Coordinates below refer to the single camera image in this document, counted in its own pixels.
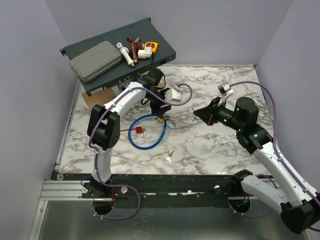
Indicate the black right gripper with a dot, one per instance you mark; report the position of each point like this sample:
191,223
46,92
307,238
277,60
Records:
208,114

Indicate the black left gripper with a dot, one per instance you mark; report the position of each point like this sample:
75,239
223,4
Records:
156,109

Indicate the brass padlock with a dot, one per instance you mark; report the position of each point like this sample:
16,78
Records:
170,123

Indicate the blue cable lock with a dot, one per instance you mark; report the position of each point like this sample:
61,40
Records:
153,145

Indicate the red cable seal lock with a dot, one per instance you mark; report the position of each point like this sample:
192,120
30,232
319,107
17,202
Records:
137,129

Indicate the white pvc elbow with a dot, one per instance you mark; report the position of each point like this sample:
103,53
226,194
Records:
145,53

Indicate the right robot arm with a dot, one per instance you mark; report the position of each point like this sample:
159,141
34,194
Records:
297,202

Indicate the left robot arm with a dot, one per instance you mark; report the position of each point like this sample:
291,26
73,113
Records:
104,125

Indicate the silver keys on table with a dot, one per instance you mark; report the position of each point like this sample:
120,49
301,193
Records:
169,156

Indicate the wooden board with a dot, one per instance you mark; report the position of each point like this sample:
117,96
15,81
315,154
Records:
107,94

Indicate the dark teal rack shelf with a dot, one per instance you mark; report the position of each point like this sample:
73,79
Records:
140,31

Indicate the yellow tape measure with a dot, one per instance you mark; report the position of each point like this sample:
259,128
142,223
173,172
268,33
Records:
153,45

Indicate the brown pipe valve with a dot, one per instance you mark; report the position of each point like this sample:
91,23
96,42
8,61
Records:
135,46

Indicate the white pvc pipe fitting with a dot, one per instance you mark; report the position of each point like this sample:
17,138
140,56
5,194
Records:
125,52

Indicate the grey plastic tool case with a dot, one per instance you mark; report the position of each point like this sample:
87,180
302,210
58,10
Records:
95,61

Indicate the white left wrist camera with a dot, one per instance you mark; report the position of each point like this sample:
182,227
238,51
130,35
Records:
173,96

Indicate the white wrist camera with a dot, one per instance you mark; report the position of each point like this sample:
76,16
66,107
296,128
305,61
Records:
226,91
173,96

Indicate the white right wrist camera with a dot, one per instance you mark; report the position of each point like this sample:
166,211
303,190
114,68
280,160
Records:
226,91

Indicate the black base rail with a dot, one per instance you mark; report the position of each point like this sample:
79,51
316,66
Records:
124,191

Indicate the aluminium extrusion rail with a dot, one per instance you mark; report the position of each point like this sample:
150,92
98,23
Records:
62,190

